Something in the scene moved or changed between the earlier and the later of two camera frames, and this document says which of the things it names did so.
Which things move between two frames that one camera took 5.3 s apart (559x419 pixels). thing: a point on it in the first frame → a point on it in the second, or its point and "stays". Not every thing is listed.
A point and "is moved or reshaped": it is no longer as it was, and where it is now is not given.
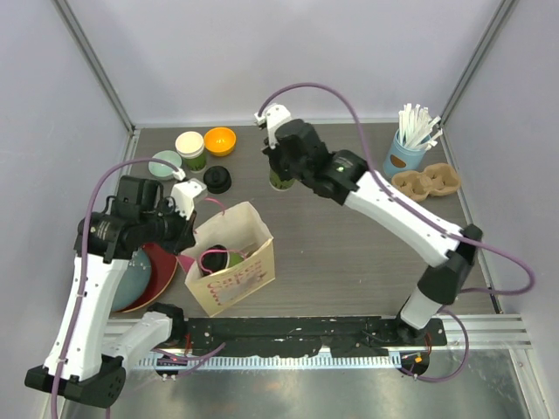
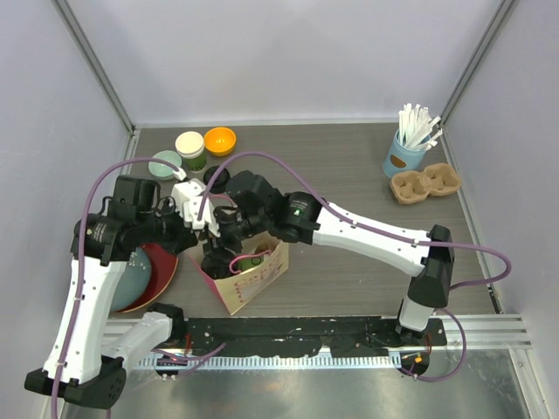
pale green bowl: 162,169 stays
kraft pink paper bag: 232,257 is moved or reshaped
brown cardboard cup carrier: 436,179 stays
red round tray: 163,264 stays
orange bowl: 220,141 stays
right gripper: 272,154 → 223,239
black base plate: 349,336 stays
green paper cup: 234,258 is moved or reshaped
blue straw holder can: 403,158 stays
